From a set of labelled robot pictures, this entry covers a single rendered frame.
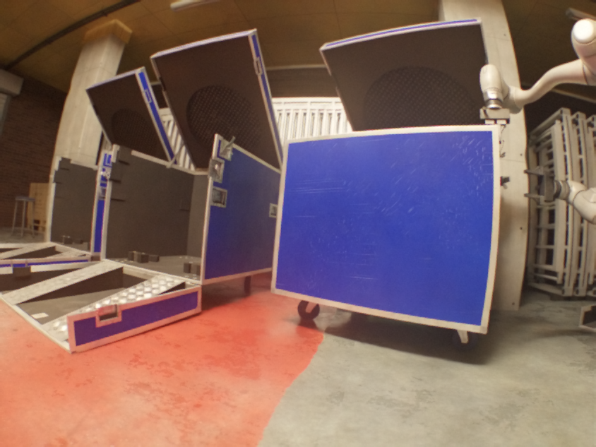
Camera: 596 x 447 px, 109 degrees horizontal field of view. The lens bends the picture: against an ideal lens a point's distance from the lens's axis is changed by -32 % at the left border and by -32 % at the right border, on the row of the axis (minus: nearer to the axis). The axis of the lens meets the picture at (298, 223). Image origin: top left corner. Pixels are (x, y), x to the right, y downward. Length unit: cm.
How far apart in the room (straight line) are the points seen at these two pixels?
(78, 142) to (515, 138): 476
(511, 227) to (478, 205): 147
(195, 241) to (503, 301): 269
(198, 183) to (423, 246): 216
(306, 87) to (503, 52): 319
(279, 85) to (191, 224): 318
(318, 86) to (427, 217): 413
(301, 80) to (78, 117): 343
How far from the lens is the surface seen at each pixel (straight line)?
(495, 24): 344
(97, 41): 516
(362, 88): 220
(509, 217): 269
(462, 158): 128
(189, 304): 160
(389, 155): 135
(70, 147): 454
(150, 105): 290
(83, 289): 188
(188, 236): 292
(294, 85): 528
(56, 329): 134
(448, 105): 219
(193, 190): 293
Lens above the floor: 48
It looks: 2 degrees up
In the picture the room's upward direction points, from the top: 5 degrees clockwise
